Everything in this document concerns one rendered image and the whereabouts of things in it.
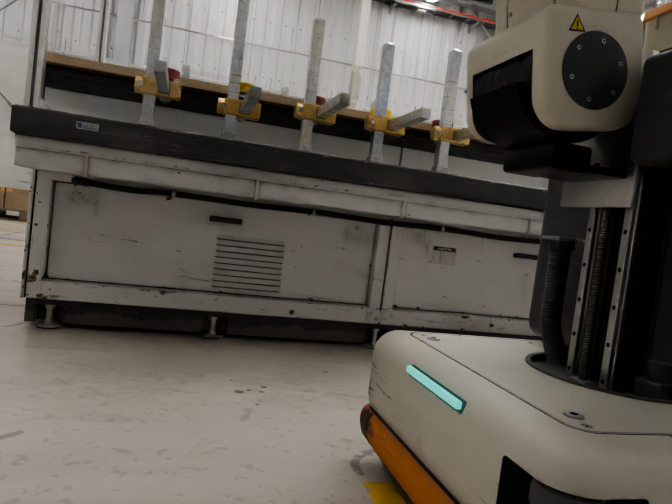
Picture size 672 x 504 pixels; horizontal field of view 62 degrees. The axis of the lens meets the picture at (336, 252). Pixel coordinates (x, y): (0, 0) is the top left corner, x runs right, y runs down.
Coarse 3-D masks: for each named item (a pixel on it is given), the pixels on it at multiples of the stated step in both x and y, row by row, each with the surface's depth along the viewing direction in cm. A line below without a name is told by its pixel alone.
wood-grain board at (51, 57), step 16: (48, 64) 181; (64, 64) 178; (80, 64) 179; (96, 64) 180; (112, 64) 181; (192, 80) 188; (272, 96) 196; (352, 112) 204; (368, 112) 206; (416, 128) 211
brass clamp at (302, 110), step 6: (294, 108) 185; (300, 108) 181; (306, 108) 182; (312, 108) 182; (294, 114) 184; (300, 114) 182; (306, 114) 182; (312, 114) 182; (318, 120) 183; (324, 120) 184; (330, 120) 184
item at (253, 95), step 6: (252, 90) 149; (258, 90) 150; (246, 96) 159; (252, 96) 150; (258, 96) 150; (246, 102) 158; (252, 102) 157; (240, 108) 175; (246, 108) 168; (252, 108) 166; (240, 120) 189
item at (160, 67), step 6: (156, 60) 142; (156, 66) 143; (162, 66) 143; (156, 72) 144; (162, 72) 143; (156, 78) 151; (162, 78) 150; (168, 78) 160; (162, 84) 158; (168, 84) 164; (162, 90) 166; (168, 90) 168; (162, 102) 182
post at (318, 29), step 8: (320, 24) 181; (312, 32) 183; (320, 32) 182; (312, 40) 182; (320, 40) 182; (312, 48) 181; (320, 48) 182; (312, 56) 181; (320, 56) 182; (312, 64) 182; (312, 72) 182; (312, 80) 182; (312, 88) 182; (304, 96) 185; (312, 96) 183; (304, 120) 183; (312, 120) 183; (304, 128) 183; (312, 128) 184; (304, 136) 183
